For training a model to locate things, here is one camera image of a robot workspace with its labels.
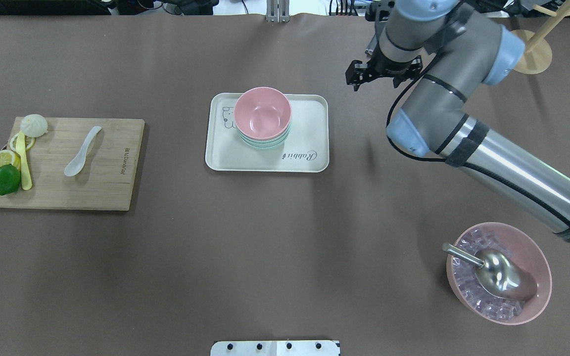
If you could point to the small pink bowl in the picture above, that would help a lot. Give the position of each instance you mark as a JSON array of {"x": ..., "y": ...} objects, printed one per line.
[{"x": 262, "y": 113}]

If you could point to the mint green bowl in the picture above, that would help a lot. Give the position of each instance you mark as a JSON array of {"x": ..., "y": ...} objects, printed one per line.
[{"x": 264, "y": 144}]

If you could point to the yellow plastic knife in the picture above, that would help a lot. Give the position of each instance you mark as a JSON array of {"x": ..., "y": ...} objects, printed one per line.
[{"x": 26, "y": 179}]

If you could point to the metal ice scoop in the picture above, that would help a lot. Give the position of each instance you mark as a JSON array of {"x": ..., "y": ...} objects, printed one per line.
[{"x": 498, "y": 275}]

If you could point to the aluminium frame post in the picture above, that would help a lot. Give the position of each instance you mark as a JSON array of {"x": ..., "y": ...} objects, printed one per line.
[{"x": 277, "y": 11}]

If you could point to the bamboo cutting board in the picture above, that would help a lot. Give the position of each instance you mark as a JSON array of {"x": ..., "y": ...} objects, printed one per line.
[{"x": 105, "y": 182}]

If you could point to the lemon slice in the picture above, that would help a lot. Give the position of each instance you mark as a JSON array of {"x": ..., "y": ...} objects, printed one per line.
[
  {"x": 9, "y": 157},
  {"x": 27, "y": 140}
]

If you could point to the green lime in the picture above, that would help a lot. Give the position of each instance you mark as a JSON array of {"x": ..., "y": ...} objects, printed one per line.
[{"x": 10, "y": 179}]

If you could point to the wooden cup tree stand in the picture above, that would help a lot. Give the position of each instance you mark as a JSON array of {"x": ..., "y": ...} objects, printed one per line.
[{"x": 537, "y": 54}]

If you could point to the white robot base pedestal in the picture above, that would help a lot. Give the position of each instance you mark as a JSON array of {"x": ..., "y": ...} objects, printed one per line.
[{"x": 276, "y": 348}]

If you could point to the white ceramic spoon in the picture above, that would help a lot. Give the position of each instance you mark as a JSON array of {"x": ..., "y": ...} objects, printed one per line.
[{"x": 77, "y": 163}]

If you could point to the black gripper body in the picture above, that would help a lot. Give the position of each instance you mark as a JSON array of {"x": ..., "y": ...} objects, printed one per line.
[{"x": 359, "y": 72}]

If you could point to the large pink ice bowl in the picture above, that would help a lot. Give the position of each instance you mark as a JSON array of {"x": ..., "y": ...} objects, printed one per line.
[{"x": 519, "y": 249}]

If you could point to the cream rabbit tray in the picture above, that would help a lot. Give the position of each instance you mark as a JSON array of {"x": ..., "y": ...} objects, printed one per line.
[{"x": 306, "y": 148}]

